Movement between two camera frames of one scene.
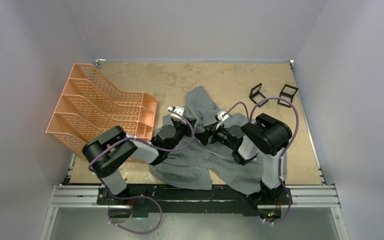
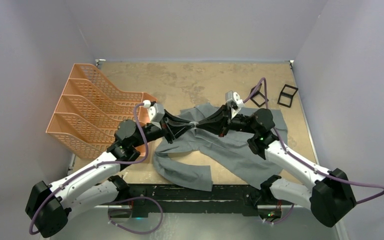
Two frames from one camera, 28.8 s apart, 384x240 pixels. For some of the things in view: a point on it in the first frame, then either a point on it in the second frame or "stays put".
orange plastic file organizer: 88,105 stays put
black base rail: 220,200 stays put
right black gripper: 203,136 to 222,116
